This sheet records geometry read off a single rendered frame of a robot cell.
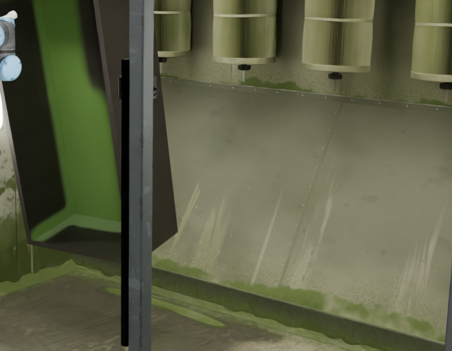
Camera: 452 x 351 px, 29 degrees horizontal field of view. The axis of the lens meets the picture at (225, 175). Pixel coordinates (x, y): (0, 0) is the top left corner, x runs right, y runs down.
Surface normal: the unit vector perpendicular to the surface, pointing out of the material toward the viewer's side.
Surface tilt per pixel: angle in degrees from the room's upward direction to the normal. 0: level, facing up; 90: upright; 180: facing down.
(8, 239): 90
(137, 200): 90
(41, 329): 0
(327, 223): 57
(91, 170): 102
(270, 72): 90
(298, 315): 90
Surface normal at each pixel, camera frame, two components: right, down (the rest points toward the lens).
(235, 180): -0.48, -0.40
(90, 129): -0.49, 0.37
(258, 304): -0.58, 0.16
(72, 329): 0.03, -0.98
